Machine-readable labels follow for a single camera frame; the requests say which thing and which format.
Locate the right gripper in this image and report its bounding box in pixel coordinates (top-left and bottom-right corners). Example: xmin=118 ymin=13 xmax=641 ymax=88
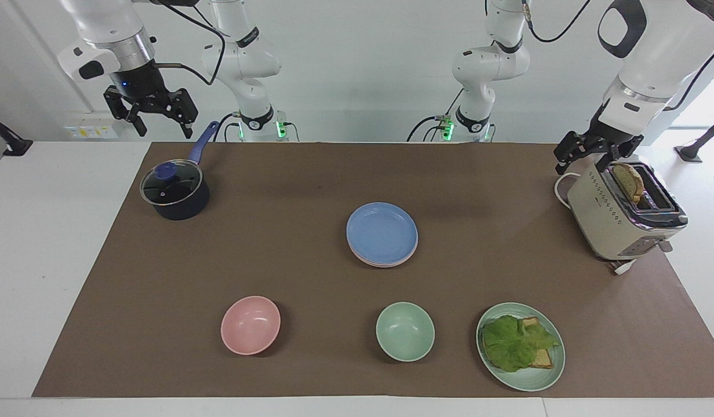
xmin=103 ymin=60 xmax=199 ymax=140

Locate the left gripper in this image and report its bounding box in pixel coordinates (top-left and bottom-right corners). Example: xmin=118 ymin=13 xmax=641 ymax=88
xmin=553 ymin=101 xmax=645 ymax=175

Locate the silver toaster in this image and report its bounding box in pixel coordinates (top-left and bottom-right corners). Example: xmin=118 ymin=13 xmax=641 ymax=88
xmin=567 ymin=160 xmax=689 ymax=262

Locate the glass lid with blue knob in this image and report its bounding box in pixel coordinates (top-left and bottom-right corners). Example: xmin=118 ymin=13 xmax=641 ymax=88
xmin=140 ymin=160 xmax=203 ymax=206

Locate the black stand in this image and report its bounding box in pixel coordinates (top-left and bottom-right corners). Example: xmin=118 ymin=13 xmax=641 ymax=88
xmin=0 ymin=110 xmax=34 ymax=158
xmin=674 ymin=114 xmax=714 ymax=163

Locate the dark blue saucepan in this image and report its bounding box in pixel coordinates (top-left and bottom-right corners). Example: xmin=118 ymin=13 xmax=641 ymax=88
xmin=140 ymin=121 xmax=220 ymax=221

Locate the green lettuce leaf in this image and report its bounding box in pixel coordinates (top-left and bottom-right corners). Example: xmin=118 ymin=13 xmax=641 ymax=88
xmin=481 ymin=314 xmax=561 ymax=373

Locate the toasted bread slice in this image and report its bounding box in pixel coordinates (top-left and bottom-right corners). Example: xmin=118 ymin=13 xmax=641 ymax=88
xmin=518 ymin=316 xmax=555 ymax=370

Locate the blue plate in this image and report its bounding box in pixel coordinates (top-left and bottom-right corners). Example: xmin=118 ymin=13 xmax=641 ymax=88
xmin=346 ymin=202 xmax=419 ymax=264

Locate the pink bowl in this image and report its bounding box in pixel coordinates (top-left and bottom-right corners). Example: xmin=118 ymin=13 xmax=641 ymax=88
xmin=220 ymin=296 xmax=282 ymax=356

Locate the green plate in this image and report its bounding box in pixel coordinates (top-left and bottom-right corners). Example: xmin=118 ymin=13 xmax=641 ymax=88
xmin=476 ymin=302 xmax=566 ymax=393

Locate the green bowl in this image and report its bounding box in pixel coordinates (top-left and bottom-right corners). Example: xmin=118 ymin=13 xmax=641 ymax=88
xmin=375 ymin=302 xmax=436 ymax=363

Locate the black cable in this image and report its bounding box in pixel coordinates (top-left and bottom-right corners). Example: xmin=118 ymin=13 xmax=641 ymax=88
xmin=213 ymin=112 xmax=243 ymax=143
xmin=151 ymin=0 xmax=228 ymax=87
xmin=522 ymin=0 xmax=593 ymax=45
xmin=407 ymin=87 xmax=465 ymax=143
xmin=663 ymin=39 xmax=714 ymax=112

